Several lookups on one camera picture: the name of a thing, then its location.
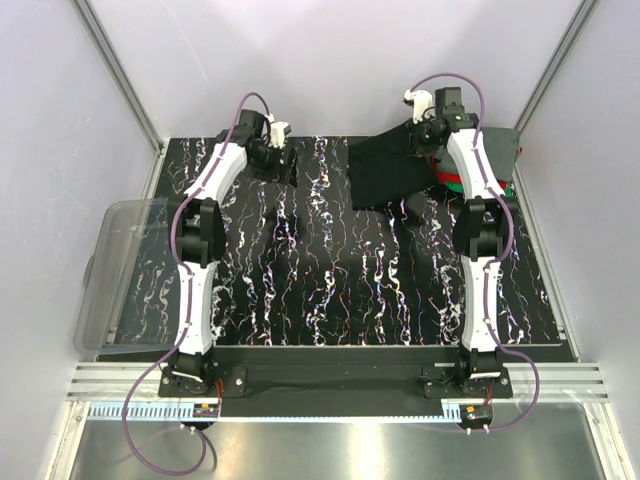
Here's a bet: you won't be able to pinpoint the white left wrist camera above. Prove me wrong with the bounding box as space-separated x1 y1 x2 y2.
269 121 291 149

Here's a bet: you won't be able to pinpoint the folded red t shirt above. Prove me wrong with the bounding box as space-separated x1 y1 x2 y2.
432 145 526 193

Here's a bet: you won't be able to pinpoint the aluminium frame rail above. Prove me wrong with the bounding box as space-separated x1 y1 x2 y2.
66 362 608 402

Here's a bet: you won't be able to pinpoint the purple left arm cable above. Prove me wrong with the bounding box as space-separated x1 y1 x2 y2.
121 91 277 474

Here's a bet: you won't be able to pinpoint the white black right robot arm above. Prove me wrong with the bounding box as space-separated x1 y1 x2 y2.
404 87 514 393

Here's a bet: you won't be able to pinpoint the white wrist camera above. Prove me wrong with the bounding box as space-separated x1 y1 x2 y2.
269 121 291 149
403 90 435 124

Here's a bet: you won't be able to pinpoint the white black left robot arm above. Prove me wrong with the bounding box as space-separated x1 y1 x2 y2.
161 109 297 396

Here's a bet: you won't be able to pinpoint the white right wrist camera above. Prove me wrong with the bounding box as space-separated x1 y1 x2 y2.
403 90 435 124

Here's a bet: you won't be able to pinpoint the folded green t shirt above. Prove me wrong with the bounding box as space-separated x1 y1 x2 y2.
444 181 514 197

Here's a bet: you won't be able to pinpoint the white slotted cable duct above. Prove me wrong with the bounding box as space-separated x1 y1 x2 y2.
88 402 220 422

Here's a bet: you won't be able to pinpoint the right aluminium corner post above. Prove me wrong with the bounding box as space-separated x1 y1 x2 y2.
514 0 601 139

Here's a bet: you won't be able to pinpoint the black t shirt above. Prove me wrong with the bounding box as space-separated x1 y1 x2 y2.
347 123 438 210

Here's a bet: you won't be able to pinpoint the left aluminium corner post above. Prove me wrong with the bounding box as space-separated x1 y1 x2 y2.
70 0 164 155

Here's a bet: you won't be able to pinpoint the aluminium corner post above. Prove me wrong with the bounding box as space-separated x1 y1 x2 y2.
70 0 164 155
514 0 601 139

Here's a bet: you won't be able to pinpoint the folded grey t shirt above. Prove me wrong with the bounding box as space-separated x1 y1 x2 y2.
482 127 521 183

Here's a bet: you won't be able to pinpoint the clear plastic bin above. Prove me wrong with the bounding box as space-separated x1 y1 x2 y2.
73 198 179 357

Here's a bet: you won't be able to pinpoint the black marble pattern mat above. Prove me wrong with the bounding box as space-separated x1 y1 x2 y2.
97 135 566 357

